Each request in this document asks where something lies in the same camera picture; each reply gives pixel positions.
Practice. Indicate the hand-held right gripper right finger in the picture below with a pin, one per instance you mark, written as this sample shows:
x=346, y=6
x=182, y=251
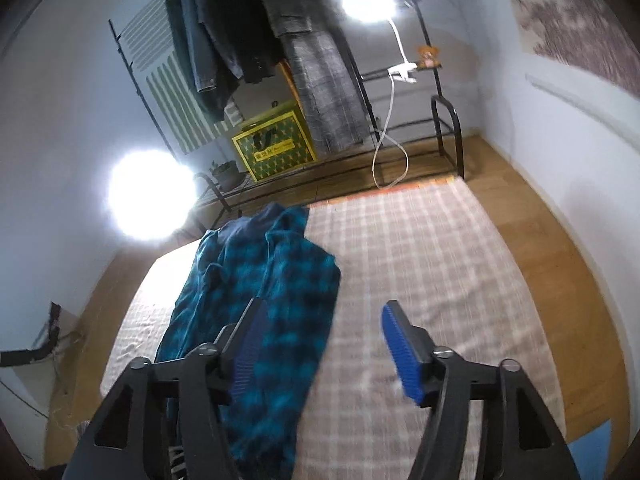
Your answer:
x=402, y=355

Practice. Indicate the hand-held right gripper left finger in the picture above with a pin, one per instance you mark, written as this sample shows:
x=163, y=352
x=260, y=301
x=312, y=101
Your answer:
x=250, y=345

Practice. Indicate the blue plaid fleece shirt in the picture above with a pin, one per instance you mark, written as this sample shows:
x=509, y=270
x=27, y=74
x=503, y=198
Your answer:
x=280, y=285

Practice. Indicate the black metal clothes rack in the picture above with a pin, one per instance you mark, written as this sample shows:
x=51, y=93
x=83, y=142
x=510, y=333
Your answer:
x=460, y=145

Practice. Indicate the beige checked blanket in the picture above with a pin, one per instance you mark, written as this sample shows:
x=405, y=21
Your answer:
x=425, y=260

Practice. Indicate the person's striped pants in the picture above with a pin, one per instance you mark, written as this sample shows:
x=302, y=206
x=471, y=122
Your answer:
x=177, y=465

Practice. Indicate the dark plant pot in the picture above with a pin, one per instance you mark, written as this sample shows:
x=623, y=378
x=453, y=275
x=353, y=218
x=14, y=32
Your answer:
x=226, y=175

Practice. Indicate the yellow green patterned box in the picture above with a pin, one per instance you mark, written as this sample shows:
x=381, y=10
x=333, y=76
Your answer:
x=275, y=150

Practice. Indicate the blue sheet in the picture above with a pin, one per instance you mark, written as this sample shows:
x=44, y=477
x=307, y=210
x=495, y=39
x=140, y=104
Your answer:
x=595, y=455

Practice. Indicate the black folding stand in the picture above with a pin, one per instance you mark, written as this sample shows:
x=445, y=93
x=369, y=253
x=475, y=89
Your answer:
x=25, y=357

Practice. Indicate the dark green jacket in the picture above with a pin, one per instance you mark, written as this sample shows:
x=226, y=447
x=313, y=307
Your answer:
x=220, y=105

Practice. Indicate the orange board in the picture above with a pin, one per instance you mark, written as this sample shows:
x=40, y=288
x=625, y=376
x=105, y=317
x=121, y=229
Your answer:
x=289, y=82

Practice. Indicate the grey plaid coat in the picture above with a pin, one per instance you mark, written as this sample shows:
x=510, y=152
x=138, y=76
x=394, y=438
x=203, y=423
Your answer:
x=325, y=90

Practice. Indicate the small teddy bear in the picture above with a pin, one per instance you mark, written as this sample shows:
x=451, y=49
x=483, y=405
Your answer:
x=430, y=56

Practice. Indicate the blue denim jacket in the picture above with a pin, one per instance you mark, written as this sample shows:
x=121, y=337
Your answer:
x=200, y=45

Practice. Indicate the black jacket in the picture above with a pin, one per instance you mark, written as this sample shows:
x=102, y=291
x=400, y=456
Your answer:
x=245, y=35

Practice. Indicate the white clip lamp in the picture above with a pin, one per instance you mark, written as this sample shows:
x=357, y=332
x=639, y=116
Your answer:
x=370, y=0

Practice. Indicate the green striped wall hanging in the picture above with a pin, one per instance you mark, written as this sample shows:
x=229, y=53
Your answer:
x=165, y=90

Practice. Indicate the landscape wall poster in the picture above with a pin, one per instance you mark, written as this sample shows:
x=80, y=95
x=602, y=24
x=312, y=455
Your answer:
x=575, y=20

